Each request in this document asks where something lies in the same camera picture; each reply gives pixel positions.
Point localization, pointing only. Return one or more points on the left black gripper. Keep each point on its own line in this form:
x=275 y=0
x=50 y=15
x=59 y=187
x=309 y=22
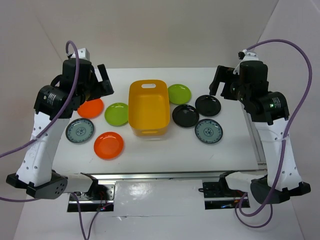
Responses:
x=106 y=88

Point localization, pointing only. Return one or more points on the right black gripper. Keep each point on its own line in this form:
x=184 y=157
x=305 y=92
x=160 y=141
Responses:
x=223 y=73

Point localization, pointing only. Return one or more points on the orange plate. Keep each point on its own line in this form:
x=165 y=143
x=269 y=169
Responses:
x=91 y=109
x=109 y=145

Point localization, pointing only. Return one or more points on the green plate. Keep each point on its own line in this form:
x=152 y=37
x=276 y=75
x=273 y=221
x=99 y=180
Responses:
x=179 y=94
x=116 y=114

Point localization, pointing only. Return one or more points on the black plate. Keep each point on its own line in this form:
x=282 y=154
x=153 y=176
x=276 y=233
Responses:
x=208 y=105
x=185 y=116

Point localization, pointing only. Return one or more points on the blue patterned plate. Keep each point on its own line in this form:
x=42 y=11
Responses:
x=208 y=131
x=80 y=130

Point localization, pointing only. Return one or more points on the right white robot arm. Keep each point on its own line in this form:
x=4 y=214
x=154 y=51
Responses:
x=270 y=115

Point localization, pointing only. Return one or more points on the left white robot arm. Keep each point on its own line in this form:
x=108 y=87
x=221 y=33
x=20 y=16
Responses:
x=54 y=106

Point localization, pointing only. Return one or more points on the yellow plastic bin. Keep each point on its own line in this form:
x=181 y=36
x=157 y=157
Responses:
x=149 y=107

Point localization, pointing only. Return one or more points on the orange plate front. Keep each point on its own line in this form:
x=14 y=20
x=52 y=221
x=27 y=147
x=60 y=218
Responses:
x=109 y=145

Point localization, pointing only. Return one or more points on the aluminium side rail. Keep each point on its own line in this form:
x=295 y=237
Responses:
x=255 y=139

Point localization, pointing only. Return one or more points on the aluminium front rail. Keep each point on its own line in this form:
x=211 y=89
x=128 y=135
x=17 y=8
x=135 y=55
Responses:
x=149 y=176

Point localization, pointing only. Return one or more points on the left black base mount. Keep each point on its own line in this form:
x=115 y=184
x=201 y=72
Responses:
x=99 y=197

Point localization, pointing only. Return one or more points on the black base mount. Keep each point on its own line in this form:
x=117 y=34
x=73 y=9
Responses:
x=217 y=194
x=99 y=197

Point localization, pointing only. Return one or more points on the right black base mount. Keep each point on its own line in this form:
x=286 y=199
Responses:
x=217 y=194

